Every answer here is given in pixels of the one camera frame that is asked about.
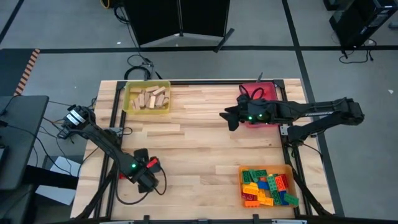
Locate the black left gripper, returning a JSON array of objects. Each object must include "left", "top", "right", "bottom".
[{"left": 133, "top": 148, "right": 163, "bottom": 194}]

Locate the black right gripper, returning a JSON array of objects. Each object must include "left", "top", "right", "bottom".
[{"left": 219, "top": 94, "right": 278, "bottom": 132}]

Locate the pink translucent plastic bin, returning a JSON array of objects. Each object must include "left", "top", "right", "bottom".
[{"left": 239, "top": 82, "right": 284, "bottom": 129}]

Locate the yellow translucent plastic bin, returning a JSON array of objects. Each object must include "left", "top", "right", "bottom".
[{"left": 123, "top": 80, "right": 172, "bottom": 115}]

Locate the orange translucent plastic bin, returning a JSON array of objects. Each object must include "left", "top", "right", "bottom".
[{"left": 238, "top": 164, "right": 300, "bottom": 209}]

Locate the white floor board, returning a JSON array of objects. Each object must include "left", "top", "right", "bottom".
[{"left": 35, "top": 155, "right": 79, "bottom": 206}]

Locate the black folding screen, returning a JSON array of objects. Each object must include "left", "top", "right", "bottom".
[{"left": 123, "top": 0, "right": 236, "bottom": 53}]

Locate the black side desk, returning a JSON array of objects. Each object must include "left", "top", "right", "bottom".
[{"left": 0, "top": 95, "right": 50, "bottom": 191}]

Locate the black equipment rack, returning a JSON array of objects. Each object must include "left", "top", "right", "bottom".
[{"left": 323, "top": 0, "right": 398, "bottom": 49}]

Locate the black mat with striped edge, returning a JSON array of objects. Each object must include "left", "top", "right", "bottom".
[{"left": 0, "top": 48, "right": 40, "bottom": 96}]

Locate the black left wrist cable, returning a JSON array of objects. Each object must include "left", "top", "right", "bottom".
[{"left": 115, "top": 167, "right": 168, "bottom": 206}]

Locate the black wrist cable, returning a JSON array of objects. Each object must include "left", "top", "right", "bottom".
[
  {"left": 115, "top": 167, "right": 168, "bottom": 206},
  {"left": 238, "top": 84, "right": 265, "bottom": 101}
]

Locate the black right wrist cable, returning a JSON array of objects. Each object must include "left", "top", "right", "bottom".
[{"left": 238, "top": 84, "right": 265, "bottom": 101}]

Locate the black coiled floor cable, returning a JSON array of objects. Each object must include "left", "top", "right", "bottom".
[{"left": 124, "top": 54, "right": 155, "bottom": 81}]

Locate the black floor power cable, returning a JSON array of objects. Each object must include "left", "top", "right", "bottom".
[{"left": 338, "top": 37, "right": 377, "bottom": 65}]

